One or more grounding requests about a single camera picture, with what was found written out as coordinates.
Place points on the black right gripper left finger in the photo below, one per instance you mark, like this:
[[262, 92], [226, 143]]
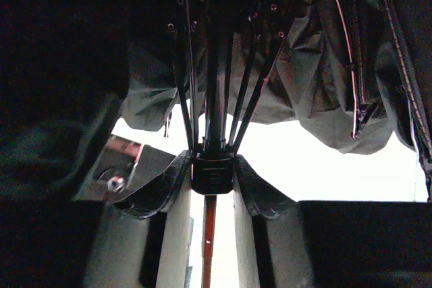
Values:
[[138, 238]]

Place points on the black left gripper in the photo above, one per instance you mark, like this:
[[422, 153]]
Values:
[[122, 167]]

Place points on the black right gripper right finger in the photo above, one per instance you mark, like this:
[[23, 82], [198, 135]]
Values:
[[284, 243]]

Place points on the pink folding umbrella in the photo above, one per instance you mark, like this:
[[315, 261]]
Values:
[[191, 75]]

